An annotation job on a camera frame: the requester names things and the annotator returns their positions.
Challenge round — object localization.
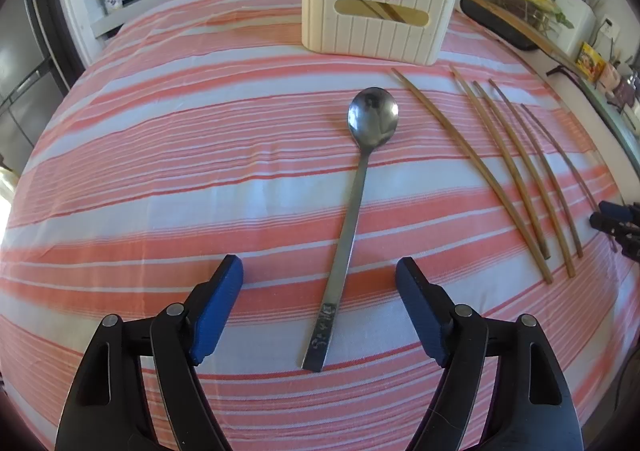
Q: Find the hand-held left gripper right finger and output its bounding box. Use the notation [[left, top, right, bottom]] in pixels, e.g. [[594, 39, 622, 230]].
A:
[[395, 257, 585, 451]]

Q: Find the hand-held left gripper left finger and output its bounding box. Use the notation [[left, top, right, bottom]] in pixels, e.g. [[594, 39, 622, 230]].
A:
[[54, 254, 245, 451]]

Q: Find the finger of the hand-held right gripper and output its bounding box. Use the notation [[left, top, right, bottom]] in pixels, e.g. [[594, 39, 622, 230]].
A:
[[589, 212, 640, 239], [598, 201, 640, 224]]

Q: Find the group of wooden chopsticks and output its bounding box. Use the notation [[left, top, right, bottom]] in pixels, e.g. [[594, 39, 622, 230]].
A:
[[357, 0, 618, 285]]

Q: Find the long metal spoon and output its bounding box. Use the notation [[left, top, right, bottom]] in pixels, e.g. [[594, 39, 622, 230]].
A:
[[301, 87, 400, 373]]

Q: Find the green glass board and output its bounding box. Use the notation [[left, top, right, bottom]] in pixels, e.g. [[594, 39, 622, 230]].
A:
[[575, 76, 640, 136]]

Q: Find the pink cup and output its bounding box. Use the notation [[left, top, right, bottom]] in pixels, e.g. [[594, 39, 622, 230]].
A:
[[597, 62, 623, 92]]

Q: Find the yellow printed mug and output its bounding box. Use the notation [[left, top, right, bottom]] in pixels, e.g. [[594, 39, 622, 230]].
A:
[[575, 42, 607, 82]]

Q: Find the pink striped tablecloth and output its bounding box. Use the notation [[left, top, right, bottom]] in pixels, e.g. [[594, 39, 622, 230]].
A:
[[0, 0, 640, 451]]

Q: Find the wooden cutting board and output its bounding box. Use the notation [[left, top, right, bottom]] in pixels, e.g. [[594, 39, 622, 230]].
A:
[[470, 0, 591, 76]]

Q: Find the white knife block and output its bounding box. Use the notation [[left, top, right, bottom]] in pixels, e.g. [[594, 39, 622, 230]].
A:
[[552, 0, 596, 44]]

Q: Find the grey refrigerator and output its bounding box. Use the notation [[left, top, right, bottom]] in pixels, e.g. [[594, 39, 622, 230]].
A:
[[0, 0, 66, 172]]

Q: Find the white wall outlet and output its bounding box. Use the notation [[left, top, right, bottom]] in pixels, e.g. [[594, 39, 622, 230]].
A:
[[597, 15, 621, 42]]

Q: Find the wire basket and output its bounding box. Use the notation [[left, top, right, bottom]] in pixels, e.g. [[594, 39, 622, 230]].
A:
[[492, 0, 576, 29]]

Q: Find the black door frame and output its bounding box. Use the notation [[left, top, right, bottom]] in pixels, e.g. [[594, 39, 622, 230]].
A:
[[22, 0, 86, 92]]

